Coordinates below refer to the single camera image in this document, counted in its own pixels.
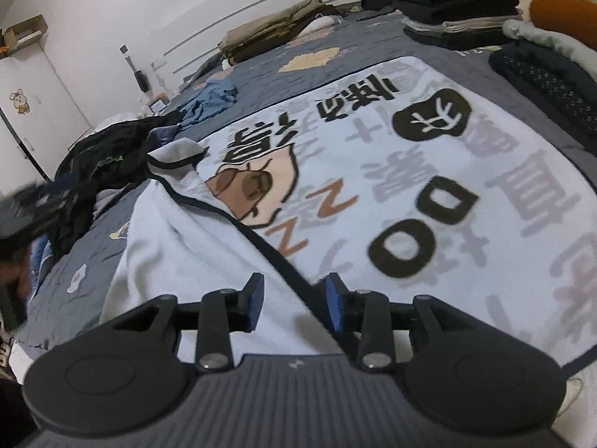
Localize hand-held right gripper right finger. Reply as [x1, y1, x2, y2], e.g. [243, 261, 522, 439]
[325, 271, 500, 374]

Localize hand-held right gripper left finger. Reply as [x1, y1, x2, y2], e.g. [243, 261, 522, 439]
[100, 271, 266, 374]

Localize printed white towel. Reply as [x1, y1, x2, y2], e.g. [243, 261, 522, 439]
[100, 56, 597, 374]

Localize blue denim garment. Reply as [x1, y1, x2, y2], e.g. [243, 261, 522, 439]
[28, 236, 57, 299]

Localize pile of black clothes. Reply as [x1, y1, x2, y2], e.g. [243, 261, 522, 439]
[47, 111, 185, 255]

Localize white cabinet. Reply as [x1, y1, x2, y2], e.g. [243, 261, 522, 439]
[0, 47, 94, 197]

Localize white bedding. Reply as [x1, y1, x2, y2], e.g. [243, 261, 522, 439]
[91, 111, 154, 134]

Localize cardboard box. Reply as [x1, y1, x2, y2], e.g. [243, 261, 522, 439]
[2, 14, 50, 57]

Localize crumpled blue garment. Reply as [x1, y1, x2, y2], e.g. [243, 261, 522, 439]
[179, 79, 240, 131]

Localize grey quilted bedspread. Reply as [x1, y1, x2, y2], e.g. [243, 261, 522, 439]
[14, 2, 597, 369]

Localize stack of khaki folded clothes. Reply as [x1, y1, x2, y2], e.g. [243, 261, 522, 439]
[218, 0, 346, 67]

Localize white folded cloth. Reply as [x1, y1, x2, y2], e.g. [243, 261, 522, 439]
[298, 14, 346, 40]

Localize white headboard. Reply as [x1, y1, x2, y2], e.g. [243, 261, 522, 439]
[163, 0, 374, 75]

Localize dark dotted folded garment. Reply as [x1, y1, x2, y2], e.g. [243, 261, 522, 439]
[489, 40, 597, 155]

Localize folded clothes with orange roll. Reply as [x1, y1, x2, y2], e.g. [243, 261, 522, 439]
[503, 18, 597, 80]

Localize orange rolled cloth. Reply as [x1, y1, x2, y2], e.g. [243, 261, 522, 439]
[529, 0, 597, 50]

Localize black wall-hung device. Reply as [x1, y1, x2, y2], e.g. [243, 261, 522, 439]
[120, 44, 150, 91]

